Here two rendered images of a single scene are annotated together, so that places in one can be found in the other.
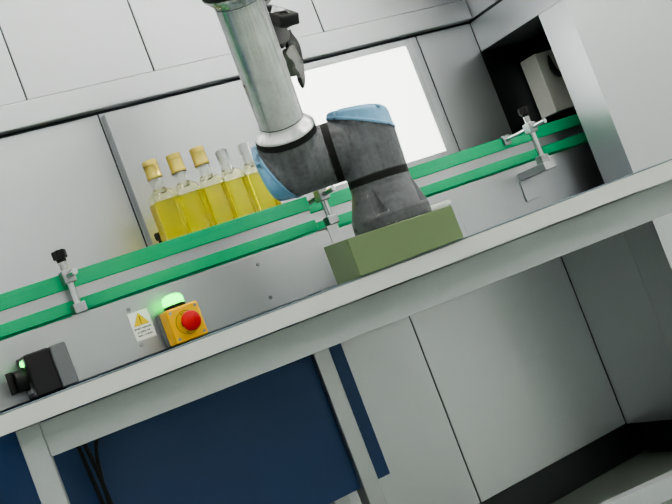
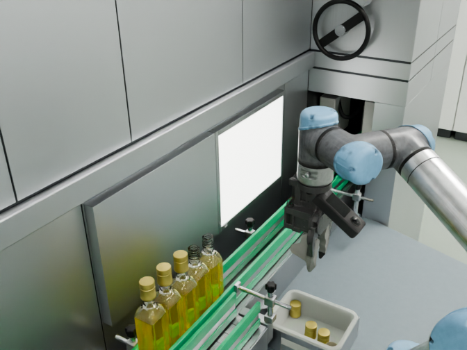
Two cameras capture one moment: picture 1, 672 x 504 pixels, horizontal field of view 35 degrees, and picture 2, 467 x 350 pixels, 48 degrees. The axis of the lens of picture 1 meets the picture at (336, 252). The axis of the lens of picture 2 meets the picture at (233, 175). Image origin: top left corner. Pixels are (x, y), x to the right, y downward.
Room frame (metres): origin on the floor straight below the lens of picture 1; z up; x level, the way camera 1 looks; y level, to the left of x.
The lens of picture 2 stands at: (1.43, 0.57, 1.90)
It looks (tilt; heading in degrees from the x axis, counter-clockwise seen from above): 28 degrees down; 332
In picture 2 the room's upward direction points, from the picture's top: 1 degrees counter-clockwise
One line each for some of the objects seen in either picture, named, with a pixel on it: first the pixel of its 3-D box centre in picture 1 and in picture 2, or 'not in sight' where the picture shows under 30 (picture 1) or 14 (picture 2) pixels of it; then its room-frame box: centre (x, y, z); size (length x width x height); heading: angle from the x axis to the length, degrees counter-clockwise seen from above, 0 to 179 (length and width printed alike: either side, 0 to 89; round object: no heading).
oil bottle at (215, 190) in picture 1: (222, 219); (184, 310); (2.39, 0.21, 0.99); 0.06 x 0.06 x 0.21; 29
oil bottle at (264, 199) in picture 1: (266, 205); (210, 284); (2.45, 0.11, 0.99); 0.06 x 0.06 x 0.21; 29
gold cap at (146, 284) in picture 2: (152, 170); (147, 288); (2.33, 0.32, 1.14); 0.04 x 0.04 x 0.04
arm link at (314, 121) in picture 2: not in sight; (318, 137); (2.20, -0.03, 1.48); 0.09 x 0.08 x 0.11; 178
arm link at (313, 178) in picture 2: not in sight; (314, 171); (2.21, -0.02, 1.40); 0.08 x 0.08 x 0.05
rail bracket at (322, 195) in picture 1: (318, 200); (262, 298); (2.37, 0.00, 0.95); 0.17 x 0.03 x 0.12; 30
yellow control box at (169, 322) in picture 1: (182, 325); not in sight; (2.10, 0.34, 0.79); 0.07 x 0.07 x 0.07; 30
